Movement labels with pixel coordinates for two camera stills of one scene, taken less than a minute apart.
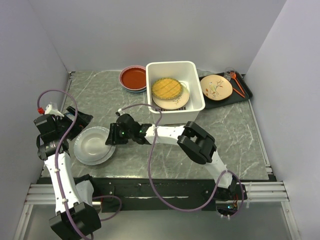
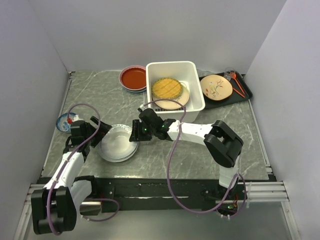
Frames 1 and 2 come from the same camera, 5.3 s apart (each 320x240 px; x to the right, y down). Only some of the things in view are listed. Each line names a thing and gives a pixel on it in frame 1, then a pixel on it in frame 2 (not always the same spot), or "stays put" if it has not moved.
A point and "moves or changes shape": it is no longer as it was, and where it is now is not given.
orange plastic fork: (239, 92) stays put
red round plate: (133, 77) stays put
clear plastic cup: (229, 73) stays put
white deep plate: (90, 144) moves or changes shape
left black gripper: (82, 121) → (104, 129)
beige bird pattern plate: (216, 87) stays put
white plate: (105, 159) → (107, 158)
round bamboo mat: (166, 89) stays put
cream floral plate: (173, 104) stays put
